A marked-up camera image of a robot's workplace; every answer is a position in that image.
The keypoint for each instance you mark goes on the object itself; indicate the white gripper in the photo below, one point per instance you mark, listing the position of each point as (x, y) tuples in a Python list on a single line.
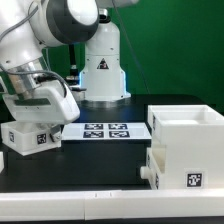
[(50, 104)]

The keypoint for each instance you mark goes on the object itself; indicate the small white drawer with knob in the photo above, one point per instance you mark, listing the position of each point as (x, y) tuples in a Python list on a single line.
[(27, 138)]

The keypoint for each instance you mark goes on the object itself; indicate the large white drawer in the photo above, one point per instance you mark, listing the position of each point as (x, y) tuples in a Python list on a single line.
[(154, 169)]

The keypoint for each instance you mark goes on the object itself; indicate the white drawer cabinet box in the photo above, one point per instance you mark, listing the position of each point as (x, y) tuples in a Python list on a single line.
[(193, 139)]

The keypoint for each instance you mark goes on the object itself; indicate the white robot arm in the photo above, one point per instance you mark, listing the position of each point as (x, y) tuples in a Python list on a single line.
[(29, 26)]

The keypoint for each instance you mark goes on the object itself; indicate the white sheet with markers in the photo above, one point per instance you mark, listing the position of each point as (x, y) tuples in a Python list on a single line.
[(106, 131)]

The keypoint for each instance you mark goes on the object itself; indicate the white block at left edge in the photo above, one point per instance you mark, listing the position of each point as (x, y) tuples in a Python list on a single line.
[(1, 162)]

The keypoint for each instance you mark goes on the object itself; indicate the black camera stand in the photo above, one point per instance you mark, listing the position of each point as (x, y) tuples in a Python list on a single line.
[(73, 78)]

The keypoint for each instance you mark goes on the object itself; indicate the white front border rail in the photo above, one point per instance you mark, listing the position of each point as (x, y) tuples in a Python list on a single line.
[(120, 204)]

